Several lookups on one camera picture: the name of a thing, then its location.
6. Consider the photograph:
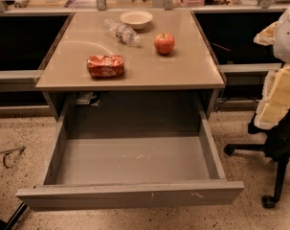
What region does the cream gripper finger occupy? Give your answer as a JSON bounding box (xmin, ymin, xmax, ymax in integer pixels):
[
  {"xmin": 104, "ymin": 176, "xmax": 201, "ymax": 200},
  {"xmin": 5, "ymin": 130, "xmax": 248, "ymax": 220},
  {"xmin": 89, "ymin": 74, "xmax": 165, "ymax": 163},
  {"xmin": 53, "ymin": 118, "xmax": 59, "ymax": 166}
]
[
  {"xmin": 254, "ymin": 63, "xmax": 290, "ymax": 130},
  {"xmin": 254, "ymin": 22, "xmax": 277, "ymax": 46}
]

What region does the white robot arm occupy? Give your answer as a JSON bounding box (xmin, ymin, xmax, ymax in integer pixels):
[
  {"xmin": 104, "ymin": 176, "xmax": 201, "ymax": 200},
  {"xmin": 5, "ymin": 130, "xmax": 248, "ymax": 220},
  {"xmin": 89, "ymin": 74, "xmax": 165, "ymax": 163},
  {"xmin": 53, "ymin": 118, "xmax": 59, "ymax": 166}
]
[{"xmin": 254, "ymin": 6, "xmax": 290, "ymax": 129}]

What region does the grey cabinet with tan top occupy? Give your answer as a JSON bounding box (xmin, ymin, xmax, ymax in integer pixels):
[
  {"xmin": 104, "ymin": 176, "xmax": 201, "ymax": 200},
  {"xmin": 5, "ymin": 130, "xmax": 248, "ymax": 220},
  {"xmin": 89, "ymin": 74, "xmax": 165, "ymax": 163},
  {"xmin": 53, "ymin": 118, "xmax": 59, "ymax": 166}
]
[{"xmin": 36, "ymin": 10, "xmax": 224, "ymax": 112}]

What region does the open grey top drawer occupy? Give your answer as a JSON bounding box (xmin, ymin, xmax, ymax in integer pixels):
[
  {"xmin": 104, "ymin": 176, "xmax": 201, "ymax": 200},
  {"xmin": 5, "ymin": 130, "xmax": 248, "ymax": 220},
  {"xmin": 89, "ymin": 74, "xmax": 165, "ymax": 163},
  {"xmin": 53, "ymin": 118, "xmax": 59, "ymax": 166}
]
[{"xmin": 17, "ymin": 91, "xmax": 244, "ymax": 211}]

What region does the black office chair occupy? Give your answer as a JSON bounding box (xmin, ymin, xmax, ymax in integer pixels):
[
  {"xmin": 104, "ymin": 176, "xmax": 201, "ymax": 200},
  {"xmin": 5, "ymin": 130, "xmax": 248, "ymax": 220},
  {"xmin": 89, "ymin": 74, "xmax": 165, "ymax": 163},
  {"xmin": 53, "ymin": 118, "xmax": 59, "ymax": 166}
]
[{"xmin": 224, "ymin": 109, "xmax": 290, "ymax": 209}]

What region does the red apple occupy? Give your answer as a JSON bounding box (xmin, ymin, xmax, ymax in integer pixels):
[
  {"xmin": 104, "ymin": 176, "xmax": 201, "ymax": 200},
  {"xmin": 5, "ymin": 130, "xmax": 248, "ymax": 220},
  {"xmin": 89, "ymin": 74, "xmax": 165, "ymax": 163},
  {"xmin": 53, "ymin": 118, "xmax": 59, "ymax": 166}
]
[{"xmin": 154, "ymin": 33, "xmax": 175, "ymax": 55}]

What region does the white bowl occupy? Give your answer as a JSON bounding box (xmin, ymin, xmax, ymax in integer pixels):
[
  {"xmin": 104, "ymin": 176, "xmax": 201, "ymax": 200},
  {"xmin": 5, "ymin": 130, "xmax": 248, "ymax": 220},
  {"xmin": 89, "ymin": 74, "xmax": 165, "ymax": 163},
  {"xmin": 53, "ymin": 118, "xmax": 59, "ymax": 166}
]
[{"xmin": 120, "ymin": 11, "xmax": 153, "ymax": 31}]

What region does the clear plastic water bottle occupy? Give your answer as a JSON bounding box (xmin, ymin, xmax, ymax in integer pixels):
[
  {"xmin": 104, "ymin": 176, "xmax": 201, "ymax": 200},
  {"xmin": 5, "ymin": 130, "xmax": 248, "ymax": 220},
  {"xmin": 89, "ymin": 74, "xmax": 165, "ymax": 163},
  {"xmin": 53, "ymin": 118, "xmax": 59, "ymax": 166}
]
[{"xmin": 101, "ymin": 18, "xmax": 141, "ymax": 46}]

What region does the white tag under tabletop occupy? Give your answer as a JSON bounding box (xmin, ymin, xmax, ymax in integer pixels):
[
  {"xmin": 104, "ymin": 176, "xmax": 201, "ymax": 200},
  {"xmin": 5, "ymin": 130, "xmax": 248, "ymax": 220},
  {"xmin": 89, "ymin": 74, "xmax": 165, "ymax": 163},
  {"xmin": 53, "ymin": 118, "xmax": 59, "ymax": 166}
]
[{"xmin": 77, "ymin": 92, "xmax": 93, "ymax": 104}]

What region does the black cable on floor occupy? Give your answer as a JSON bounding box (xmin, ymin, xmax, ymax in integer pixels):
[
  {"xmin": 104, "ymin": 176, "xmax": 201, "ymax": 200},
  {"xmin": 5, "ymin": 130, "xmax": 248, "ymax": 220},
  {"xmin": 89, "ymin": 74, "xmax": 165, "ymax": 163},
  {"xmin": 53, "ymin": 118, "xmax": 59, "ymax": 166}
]
[{"xmin": 0, "ymin": 145, "xmax": 26, "ymax": 169}]

